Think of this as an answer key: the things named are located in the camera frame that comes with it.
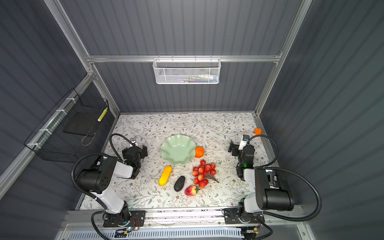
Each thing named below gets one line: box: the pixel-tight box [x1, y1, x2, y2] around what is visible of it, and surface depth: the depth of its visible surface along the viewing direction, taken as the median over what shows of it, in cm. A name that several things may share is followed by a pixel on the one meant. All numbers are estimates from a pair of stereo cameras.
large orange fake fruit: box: [195, 146, 205, 158], surface depth 93 cm
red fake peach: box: [184, 185, 201, 197], surface depth 81 cm
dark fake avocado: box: [174, 176, 186, 192], surface depth 83 cm
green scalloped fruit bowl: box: [161, 134, 197, 165], surface depth 99 cm
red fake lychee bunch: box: [192, 159, 220, 190], surface depth 86 cm
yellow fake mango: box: [158, 165, 173, 186], surface depth 86 cm
